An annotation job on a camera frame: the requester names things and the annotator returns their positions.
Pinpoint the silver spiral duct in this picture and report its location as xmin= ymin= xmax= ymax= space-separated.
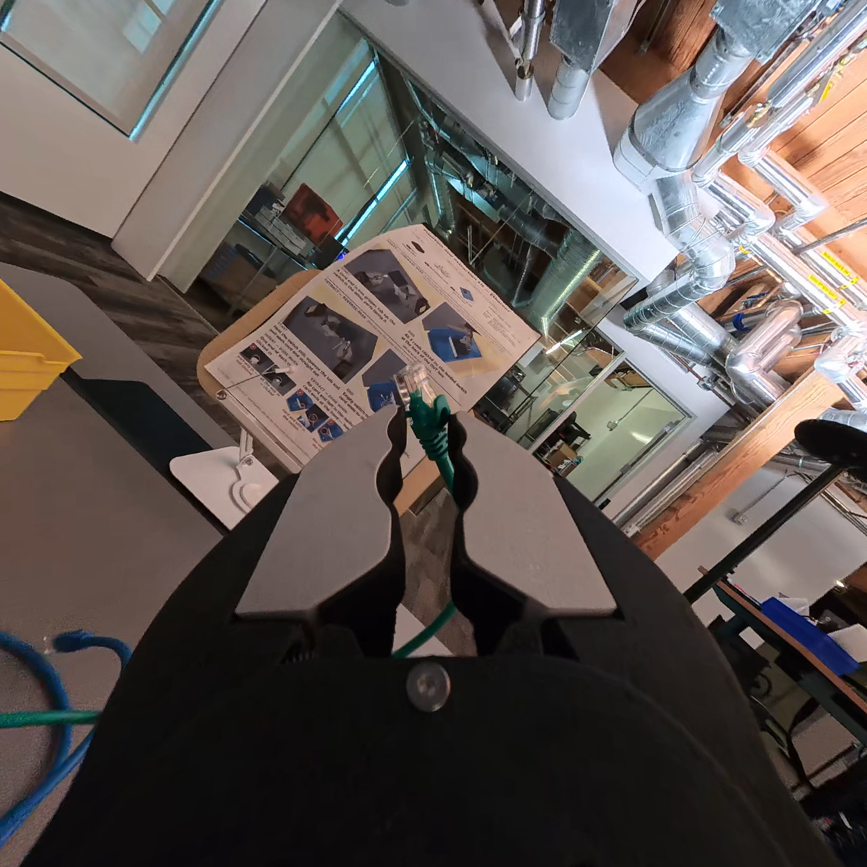
xmin=547 ymin=54 xmax=596 ymax=121

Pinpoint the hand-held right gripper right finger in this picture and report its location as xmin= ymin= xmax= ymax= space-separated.
xmin=447 ymin=410 xmax=619 ymax=655

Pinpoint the yellow plastic bin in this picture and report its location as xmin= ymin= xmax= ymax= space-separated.
xmin=0 ymin=278 xmax=84 ymax=422

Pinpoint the galvanised vent box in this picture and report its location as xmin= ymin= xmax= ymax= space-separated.
xmin=549 ymin=0 xmax=657 ymax=74

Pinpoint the red equipment case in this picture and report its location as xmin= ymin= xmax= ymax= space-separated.
xmin=281 ymin=183 xmax=341 ymax=237

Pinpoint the silver ceiling ductwork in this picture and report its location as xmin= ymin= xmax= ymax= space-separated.
xmin=613 ymin=0 xmax=867 ymax=410

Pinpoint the black pole stand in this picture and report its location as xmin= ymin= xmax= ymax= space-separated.
xmin=683 ymin=419 xmax=867 ymax=605

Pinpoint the blue ethernet cable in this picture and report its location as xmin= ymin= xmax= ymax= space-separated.
xmin=0 ymin=629 xmax=134 ymax=848

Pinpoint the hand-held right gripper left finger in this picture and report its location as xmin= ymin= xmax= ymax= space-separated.
xmin=235 ymin=406 xmax=407 ymax=654

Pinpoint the white stand base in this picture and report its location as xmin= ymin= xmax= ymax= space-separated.
xmin=169 ymin=433 xmax=280 ymax=531

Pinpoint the large gridded window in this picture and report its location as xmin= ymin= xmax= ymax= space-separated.
xmin=0 ymin=0 xmax=224 ymax=142

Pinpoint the blue storage bin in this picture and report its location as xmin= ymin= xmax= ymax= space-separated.
xmin=759 ymin=596 xmax=862 ymax=676

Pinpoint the wooden top workbench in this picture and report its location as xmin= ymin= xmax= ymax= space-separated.
xmin=698 ymin=565 xmax=867 ymax=753

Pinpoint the printed instruction sheet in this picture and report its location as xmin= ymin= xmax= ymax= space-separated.
xmin=203 ymin=227 xmax=543 ymax=475

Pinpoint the green ethernet cable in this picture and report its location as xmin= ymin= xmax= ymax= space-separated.
xmin=0 ymin=364 xmax=470 ymax=731

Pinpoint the wooden display board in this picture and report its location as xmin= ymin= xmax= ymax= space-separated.
xmin=196 ymin=270 xmax=451 ymax=519

